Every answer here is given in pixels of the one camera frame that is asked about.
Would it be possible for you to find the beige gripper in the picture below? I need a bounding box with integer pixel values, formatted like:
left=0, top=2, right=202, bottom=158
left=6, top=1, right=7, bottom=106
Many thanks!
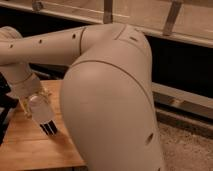
left=10, top=74, right=51, bottom=118

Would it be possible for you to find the white ceramic cup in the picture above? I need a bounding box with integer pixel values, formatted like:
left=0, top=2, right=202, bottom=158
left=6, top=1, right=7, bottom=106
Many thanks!
left=29, top=95, right=54, bottom=124

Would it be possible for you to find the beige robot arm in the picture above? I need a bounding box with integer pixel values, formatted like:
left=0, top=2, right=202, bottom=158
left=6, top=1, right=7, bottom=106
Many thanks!
left=0, top=23, right=166, bottom=171

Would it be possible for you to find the black camera tripod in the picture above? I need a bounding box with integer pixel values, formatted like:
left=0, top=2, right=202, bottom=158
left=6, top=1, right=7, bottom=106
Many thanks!
left=0, top=72, right=18, bottom=145

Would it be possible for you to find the metal window rail frame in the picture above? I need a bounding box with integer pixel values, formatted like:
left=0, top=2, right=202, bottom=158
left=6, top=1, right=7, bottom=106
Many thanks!
left=0, top=0, right=213, bottom=48

